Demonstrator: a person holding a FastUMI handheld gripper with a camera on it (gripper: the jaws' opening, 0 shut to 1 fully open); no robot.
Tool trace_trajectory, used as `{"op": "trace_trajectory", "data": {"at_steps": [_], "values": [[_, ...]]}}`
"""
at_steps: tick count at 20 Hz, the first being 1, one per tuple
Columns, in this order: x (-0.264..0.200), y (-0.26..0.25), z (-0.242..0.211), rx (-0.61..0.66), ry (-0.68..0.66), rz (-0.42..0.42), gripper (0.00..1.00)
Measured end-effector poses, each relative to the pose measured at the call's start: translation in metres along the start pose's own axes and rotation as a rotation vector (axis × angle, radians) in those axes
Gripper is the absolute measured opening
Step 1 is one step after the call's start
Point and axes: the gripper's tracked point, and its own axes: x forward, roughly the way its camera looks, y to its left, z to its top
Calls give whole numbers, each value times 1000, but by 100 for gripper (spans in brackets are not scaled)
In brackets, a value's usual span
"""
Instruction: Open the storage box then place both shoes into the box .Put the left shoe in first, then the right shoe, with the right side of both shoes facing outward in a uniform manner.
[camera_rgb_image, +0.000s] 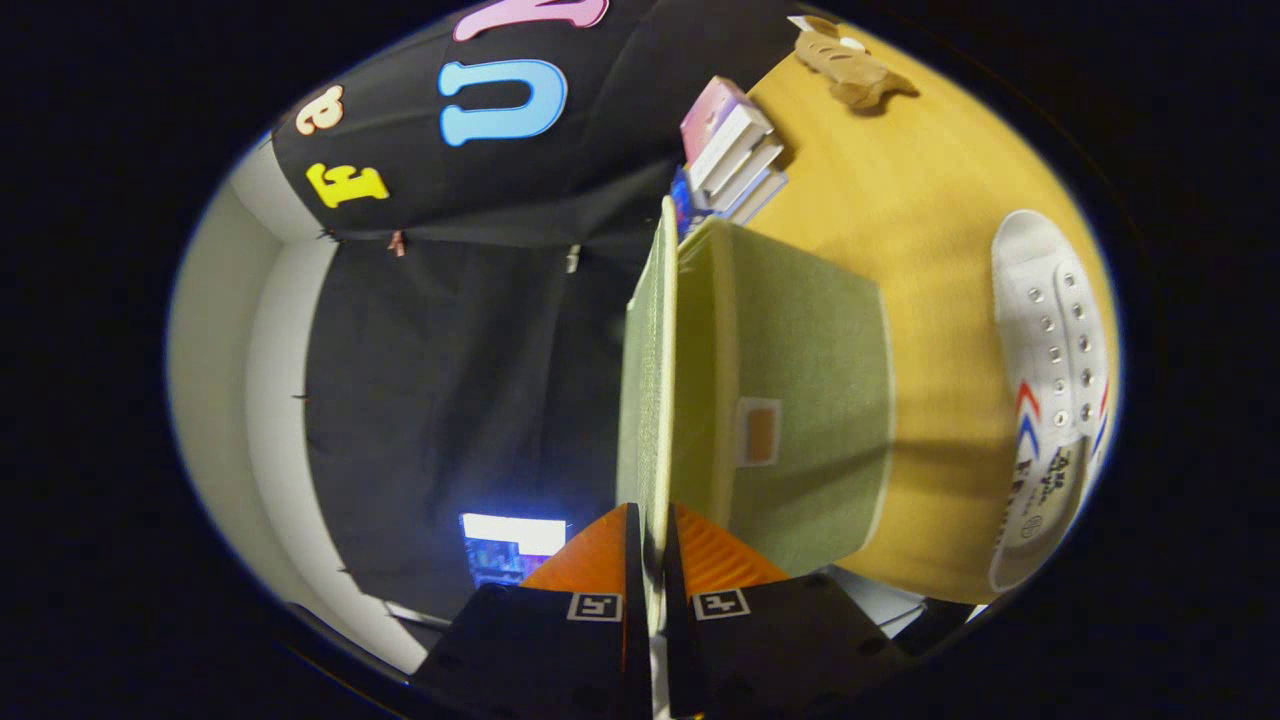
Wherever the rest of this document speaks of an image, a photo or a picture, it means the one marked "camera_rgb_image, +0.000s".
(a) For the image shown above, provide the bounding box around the white canvas shoe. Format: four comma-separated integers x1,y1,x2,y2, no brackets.
988,208,1111,593

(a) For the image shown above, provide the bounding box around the blue book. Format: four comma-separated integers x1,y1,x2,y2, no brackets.
670,165,706,241

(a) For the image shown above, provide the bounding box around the green fabric storage box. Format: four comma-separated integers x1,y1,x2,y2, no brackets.
615,195,896,641

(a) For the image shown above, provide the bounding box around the white paperback book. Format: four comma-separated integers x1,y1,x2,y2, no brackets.
718,165,789,226
703,135,784,211

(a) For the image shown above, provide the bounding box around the computer monitor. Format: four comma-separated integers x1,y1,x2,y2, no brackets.
460,513,569,591

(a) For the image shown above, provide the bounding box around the pink book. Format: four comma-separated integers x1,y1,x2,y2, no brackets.
679,76,774,193

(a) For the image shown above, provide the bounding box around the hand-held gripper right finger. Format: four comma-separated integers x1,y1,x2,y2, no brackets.
660,503,917,720

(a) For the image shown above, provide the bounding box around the brown plush toy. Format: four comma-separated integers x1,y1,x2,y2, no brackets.
788,15,916,111

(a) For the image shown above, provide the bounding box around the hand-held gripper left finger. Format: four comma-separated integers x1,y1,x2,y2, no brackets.
410,503,654,720

